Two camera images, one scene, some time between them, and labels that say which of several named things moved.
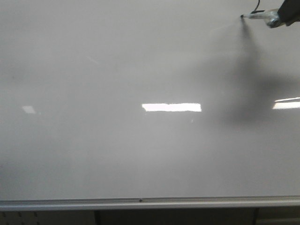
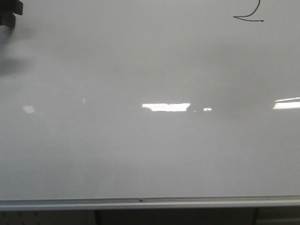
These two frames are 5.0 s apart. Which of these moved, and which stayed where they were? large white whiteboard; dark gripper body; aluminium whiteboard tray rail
Moved: dark gripper body
Stayed: aluminium whiteboard tray rail; large white whiteboard
